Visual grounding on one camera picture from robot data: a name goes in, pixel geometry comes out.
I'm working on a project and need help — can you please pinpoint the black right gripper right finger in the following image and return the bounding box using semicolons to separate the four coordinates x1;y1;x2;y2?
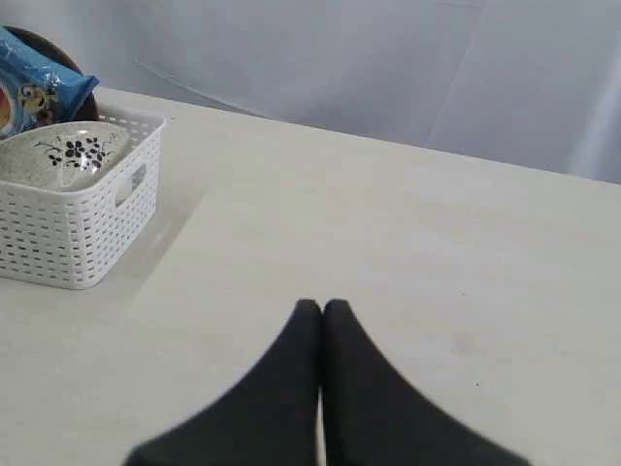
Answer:
321;299;528;465

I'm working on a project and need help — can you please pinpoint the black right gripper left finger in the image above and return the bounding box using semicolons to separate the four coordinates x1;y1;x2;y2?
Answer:
125;299;321;465

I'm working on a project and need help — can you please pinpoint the brown wooden plate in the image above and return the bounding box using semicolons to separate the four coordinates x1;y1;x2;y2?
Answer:
5;25;99;121

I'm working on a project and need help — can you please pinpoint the blue chips bag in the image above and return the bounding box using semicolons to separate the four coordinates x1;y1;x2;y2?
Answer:
1;27;99;139

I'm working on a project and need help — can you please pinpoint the white plastic woven basket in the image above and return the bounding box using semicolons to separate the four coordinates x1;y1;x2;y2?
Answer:
0;110;166;289

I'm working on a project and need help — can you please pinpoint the speckled ceramic bowl with flowers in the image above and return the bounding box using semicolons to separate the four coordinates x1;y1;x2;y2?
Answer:
1;121;131;192

